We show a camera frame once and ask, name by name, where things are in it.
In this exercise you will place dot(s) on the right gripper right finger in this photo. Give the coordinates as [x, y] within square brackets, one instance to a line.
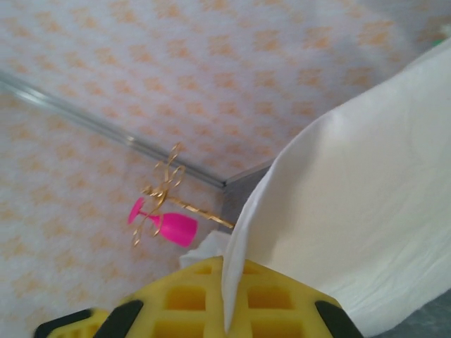
[278, 310]

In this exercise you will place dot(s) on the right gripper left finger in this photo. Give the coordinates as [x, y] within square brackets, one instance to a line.
[158, 281]

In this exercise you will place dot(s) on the white paper napkin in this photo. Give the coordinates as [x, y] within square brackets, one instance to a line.
[352, 193]

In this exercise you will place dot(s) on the pink plastic wine glass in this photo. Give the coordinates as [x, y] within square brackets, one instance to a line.
[176, 229]

